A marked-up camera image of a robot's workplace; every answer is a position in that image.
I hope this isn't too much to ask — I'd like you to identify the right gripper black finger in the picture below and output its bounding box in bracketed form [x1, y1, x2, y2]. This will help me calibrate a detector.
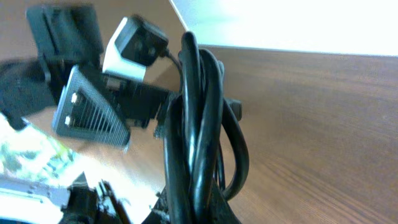
[141, 183, 242, 224]

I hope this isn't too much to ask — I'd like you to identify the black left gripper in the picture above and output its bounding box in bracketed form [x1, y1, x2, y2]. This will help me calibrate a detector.
[52, 65, 174, 147]

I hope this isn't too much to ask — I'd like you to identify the thick black USB cable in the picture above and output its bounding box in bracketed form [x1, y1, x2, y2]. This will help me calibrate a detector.
[163, 30, 250, 224]

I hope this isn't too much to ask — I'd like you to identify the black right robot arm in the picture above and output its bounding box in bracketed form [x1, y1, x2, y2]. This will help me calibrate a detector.
[1, 174, 132, 223]

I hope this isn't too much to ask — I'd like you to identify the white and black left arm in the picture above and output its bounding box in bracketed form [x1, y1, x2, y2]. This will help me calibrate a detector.
[1, 3, 172, 147]

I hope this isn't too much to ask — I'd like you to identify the left camera black cable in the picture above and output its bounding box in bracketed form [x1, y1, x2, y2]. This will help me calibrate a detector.
[164, 49, 184, 75]

